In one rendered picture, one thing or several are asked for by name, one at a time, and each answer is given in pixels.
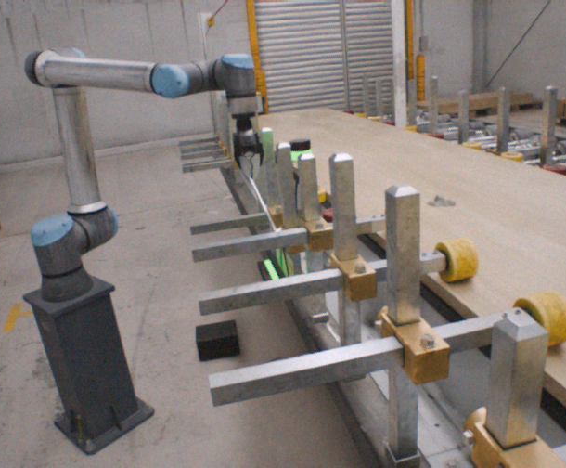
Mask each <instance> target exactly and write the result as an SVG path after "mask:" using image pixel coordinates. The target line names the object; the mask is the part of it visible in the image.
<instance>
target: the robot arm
mask: <svg viewBox="0 0 566 468"><path fill-rule="evenodd" d="M24 71H25V73H26V76H27V77H28V79H29V80H30V81H31V82H32V83H33V84H35V85H38V86H41V87H46V88H51V89H52V92H53V99H54V104H55V110H56V115H57V122H58V132H59V138H60V144H61V149H62V155H63V161H64V166H65V172H66V177H67V182H68V188H69V193H70V199H71V202H70V204H69V205H68V206H67V215H65V214H60V215H57V216H50V217H48V218H45V219H43V220H40V221H39V222H37V223H35V224H34V225H33V226H32V228H31V237H32V245H33V249H34V251H35V255H36V258H37V262H38V266H39V268H40V272H41V275H42V283H41V296H42V299H43V300H44V301H46V302H50V303H58V302H65V301H69V300H72V299H75V298H78V297H80V296H82V295H84V294H86V293H88V292H89V291H91V290H92V288H93V287H94V282H93V280H92V278H91V276H90V275H89V274H88V272H87V271H86V270H85V268H84V265H83V261H82V257H81V255H83V254H86V253H88V252H90V251H92V250H94V249H95V248H96V247H98V246H100V245H102V244H105V243H107V242H108V241H109V240H111V239H112V238H114V237H115V235H116V234H117V232H118V228H119V226H118V223H119V221H118V217H117V215H116V214H115V212H114V211H113V210H112V209H110V208H109V206H108V205H107V203H106V202H105V201H104V200H102V199H101V198H100V193H99V186H98V181H97V174H96V162H95V156H94V150H93V143H92V137H91V130H90V123H89V117H88V110H87V104H86V96H85V90H84V88H85V87H95V88H105V89H114V90H123V91H132V92H141V93H150V94H156V95H160V96H162V97H163V98H169V99H175V98H180V97H184V96H189V95H194V94H198V93H203V92H211V91H223V90H225V97H226V100H227V102H225V105H227V110H228V113H232V114H231V115H232V119H237V121H236V128H237V132H236V133H232V136H233V144H234V147H233V149H234V159H235V161H236V163H237V165H238V167H239V169H240V171H241V172H242V174H243V175H244V177H245V178H246V179H247V180H248V181H249V182H250V180H249V178H251V179H252V181H253V183H254V181H255V180H256V178H257V176H258V174H259V171H260V168H261V166H262V162H263V159H264V149H263V143H260V141H259V139H260V137H259V136H258V133H257V132H256V131H254V130H253V128H252V124H251V120H250V118H251V117H255V112H256V111H257V110H258V101H257V96H256V87H255V78H254V66H253V61H252V57H251V55H249V54H227V55H222V56H221V59H215V60H205V61H191V62H188V63H162V62H157V63H150V62H137V61H124V60H111V59H97V58H86V56H85V55H84V54H83V53H82V51H80V50H79V49H77V48H69V47H62V48H51V49H39V50H35V51H33V52H32V53H31V54H30V55H29V56H28V57H27V58H26V60H25V63H24ZM246 152H252V153H253V155H252V156H251V163H252V168H251V171H252V175H251V176H250V170H249V168H248V164H249V159H248V158H247V157H245V156H243V155H245V153H246Z"/></svg>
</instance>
